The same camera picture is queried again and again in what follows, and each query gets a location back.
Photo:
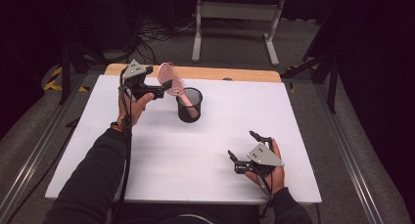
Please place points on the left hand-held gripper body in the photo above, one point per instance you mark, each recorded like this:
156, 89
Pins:
135, 70

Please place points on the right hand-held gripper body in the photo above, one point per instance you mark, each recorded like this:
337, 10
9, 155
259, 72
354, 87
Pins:
262, 157

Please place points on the pink hairbrush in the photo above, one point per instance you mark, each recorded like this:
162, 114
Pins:
169, 75

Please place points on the black mesh pen holder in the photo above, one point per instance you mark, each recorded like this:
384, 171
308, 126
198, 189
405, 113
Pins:
183, 115

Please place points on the person's right hand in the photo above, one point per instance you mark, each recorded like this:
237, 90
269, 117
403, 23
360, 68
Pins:
278, 180

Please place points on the person's left hand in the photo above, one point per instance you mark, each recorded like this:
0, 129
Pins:
132, 111

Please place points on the dark wristband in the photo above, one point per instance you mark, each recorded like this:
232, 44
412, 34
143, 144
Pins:
116, 126

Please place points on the black metal stand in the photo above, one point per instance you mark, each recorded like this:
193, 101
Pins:
67, 70
331, 80

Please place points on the yellow black hazard tape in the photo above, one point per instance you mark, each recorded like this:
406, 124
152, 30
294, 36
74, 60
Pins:
52, 82

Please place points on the white metal stand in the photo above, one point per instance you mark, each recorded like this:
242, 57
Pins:
238, 11

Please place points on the aluminium floor rail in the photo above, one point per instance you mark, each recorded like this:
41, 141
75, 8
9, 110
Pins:
39, 152
349, 158

